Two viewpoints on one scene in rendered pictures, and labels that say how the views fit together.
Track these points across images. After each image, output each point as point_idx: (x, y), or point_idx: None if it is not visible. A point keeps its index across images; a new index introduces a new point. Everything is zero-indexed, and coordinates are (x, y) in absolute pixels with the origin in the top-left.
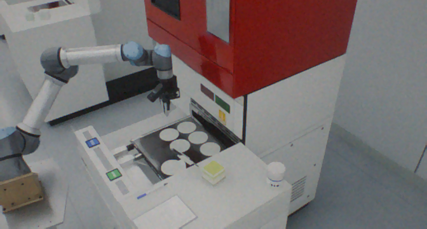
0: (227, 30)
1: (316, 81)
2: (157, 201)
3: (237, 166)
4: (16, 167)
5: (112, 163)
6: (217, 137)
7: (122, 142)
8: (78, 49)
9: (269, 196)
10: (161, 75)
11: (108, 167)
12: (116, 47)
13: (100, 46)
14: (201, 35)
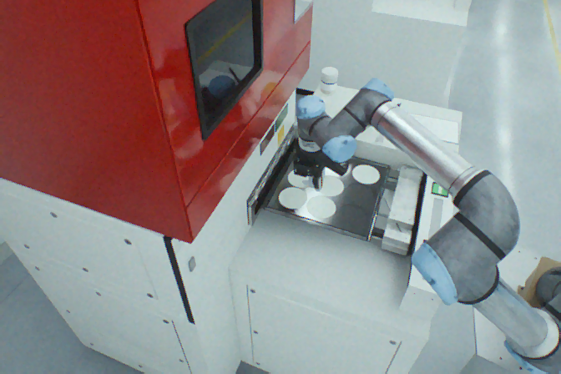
0: None
1: None
2: None
3: (331, 113)
4: None
5: (431, 204)
6: (279, 170)
7: (361, 280)
8: (451, 151)
9: (343, 88)
10: None
11: (438, 204)
12: (396, 105)
13: (416, 125)
14: (287, 42)
